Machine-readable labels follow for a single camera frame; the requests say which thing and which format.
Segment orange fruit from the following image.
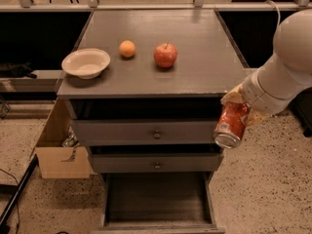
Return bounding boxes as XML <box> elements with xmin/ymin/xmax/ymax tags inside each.
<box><xmin>119</xmin><ymin>40</ymin><xmax>136</xmax><ymax>58</ymax></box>

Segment cardboard box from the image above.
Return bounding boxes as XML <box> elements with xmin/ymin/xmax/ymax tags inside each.
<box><xmin>34</xmin><ymin>99</ymin><xmax>93</xmax><ymax>178</ymax></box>

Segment open bottom grey drawer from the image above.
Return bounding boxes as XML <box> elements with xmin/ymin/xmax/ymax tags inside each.
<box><xmin>91</xmin><ymin>172</ymin><xmax>225</xmax><ymax>234</ymax></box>

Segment black pole on floor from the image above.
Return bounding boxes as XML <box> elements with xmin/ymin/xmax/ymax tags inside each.
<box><xmin>0</xmin><ymin>155</ymin><xmax>38</xmax><ymax>234</ymax></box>

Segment middle grey drawer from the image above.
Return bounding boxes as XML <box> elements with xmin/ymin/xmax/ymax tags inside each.
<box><xmin>89</xmin><ymin>153</ymin><xmax>223</xmax><ymax>174</ymax></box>

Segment white cable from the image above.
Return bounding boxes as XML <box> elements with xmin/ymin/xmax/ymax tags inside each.
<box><xmin>264</xmin><ymin>0</ymin><xmax>282</xmax><ymax>26</ymax></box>

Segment white bowl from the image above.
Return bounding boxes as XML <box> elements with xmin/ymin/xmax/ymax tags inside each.
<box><xmin>61</xmin><ymin>48</ymin><xmax>110</xmax><ymax>79</ymax></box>

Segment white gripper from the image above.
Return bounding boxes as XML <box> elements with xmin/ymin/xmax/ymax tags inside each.
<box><xmin>220</xmin><ymin>70</ymin><xmax>290</xmax><ymax>127</ymax></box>

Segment red apple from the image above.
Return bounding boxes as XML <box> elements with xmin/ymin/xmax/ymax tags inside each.
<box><xmin>153</xmin><ymin>43</ymin><xmax>177</xmax><ymax>68</ymax></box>

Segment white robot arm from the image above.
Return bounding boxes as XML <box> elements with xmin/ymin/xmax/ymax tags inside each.
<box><xmin>221</xmin><ymin>9</ymin><xmax>312</xmax><ymax>125</ymax></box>

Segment grey drawer cabinet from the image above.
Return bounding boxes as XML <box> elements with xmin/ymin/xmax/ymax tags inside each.
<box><xmin>56</xmin><ymin>9</ymin><xmax>257</xmax><ymax>234</ymax></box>

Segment top grey drawer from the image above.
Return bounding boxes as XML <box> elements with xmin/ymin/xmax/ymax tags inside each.
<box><xmin>71</xmin><ymin>119</ymin><xmax>216</xmax><ymax>146</ymax></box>

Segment red coke can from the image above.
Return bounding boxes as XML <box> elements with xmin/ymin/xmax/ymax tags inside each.
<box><xmin>214</xmin><ymin>102</ymin><xmax>250</xmax><ymax>149</ymax></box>

